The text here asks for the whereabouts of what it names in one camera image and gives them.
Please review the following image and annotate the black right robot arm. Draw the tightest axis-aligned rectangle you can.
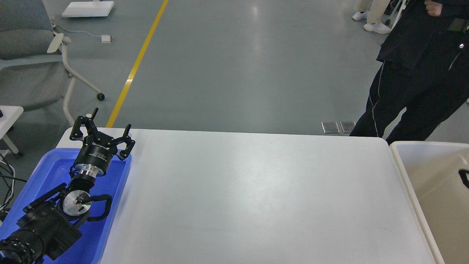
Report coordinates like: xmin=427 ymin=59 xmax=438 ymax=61
xmin=458 ymin=169 xmax=469 ymax=189

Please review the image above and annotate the blue plastic bin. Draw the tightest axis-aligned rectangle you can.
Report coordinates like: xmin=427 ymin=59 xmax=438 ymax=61
xmin=0 ymin=147 xmax=132 ymax=264

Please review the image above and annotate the person in black clothes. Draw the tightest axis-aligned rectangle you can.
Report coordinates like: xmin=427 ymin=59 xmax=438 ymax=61
xmin=350 ymin=0 xmax=469 ymax=144

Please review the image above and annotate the white side table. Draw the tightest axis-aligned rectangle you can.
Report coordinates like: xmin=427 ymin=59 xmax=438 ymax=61
xmin=0 ymin=105 xmax=23 ymax=157

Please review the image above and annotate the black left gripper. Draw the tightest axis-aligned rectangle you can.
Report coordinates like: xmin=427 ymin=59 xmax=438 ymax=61
xmin=69 ymin=107 xmax=135 ymax=176

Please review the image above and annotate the right metal floor plate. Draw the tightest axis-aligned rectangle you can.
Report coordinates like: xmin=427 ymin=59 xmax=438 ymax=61
xmin=339 ymin=121 xmax=356 ymax=134

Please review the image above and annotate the white power adapter with cable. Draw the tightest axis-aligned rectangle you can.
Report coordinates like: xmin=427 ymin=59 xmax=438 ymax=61
xmin=53 ymin=24 xmax=113 ymax=44

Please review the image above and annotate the black cables bundle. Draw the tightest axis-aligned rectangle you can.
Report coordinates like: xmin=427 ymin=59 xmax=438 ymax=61
xmin=0 ymin=153 xmax=28 ymax=217

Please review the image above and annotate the beige plastic bin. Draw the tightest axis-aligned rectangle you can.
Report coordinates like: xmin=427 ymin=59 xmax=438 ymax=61
xmin=390 ymin=142 xmax=469 ymax=264

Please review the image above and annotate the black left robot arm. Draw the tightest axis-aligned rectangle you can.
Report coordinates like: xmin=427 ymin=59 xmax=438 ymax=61
xmin=1 ymin=109 xmax=136 ymax=264

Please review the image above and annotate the person in white clothes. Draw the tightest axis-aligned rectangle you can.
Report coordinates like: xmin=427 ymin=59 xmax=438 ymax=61
xmin=352 ymin=0 xmax=391 ymax=34

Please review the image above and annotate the white flat board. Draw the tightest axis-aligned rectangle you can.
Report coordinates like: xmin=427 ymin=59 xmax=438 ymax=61
xmin=61 ymin=1 xmax=114 ymax=17

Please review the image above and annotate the metal floor plate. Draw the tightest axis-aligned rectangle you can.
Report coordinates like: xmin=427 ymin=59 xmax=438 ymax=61
xmin=339 ymin=121 xmax=356 ymax=134
xmin=321 ymin=121 xmax=340 ymax=134

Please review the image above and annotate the left metal floor plate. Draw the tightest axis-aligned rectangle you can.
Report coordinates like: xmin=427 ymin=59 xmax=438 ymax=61
xmin=321 ymin=121 xmax=340 ymax=134

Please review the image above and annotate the grey office chair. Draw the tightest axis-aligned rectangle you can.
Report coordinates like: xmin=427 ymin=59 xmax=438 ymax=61
xmin=0 ymin=0 xmax=104 ymax=125

